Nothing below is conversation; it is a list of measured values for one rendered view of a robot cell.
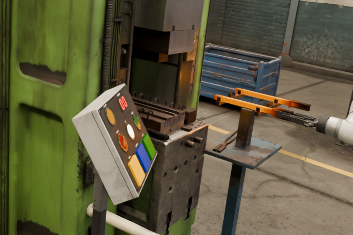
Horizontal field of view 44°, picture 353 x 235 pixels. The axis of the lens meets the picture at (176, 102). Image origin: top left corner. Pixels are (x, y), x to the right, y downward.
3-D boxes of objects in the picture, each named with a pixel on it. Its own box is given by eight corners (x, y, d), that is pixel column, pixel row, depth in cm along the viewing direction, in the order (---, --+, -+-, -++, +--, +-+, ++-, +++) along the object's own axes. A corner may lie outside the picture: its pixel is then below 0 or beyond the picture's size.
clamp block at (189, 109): (196, 121, 211) (197, 108, 209) (187, 125, 204) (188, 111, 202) (175, 115, 217) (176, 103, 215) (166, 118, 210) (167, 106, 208)
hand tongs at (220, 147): (247, 122, 271) (247, 120, 271) (253, 124, 270) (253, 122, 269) (212, 150, 219) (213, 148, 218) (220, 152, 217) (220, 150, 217)
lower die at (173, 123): (183, 127, 201) (185, 109, 199) (159, 137, 184) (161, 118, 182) (113, 105, 221) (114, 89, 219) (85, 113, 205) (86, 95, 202)
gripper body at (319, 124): (323, 136, 189) (302, 130, 194) (328, 131, 196) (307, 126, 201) (326, 119, 187) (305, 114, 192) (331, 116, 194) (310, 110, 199)
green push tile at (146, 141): (156, 151, 152) (148, 133, 151) (152, 159, 145) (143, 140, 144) (152, 153, 153) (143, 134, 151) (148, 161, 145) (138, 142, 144)
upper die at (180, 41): (192, 51, 192) (195, 29, 189) (168, 54, 175) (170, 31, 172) (118, 35, 212) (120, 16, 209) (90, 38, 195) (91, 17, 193)
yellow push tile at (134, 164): (146, 175, 133) (135, 154, 131) (140, 186, 126) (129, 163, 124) (140, 177, 133) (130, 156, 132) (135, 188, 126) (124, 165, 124)
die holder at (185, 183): (197, 205, 222) (209, 123, 210) (155, 237, 191) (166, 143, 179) (113, 171, 249) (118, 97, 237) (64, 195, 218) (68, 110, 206)
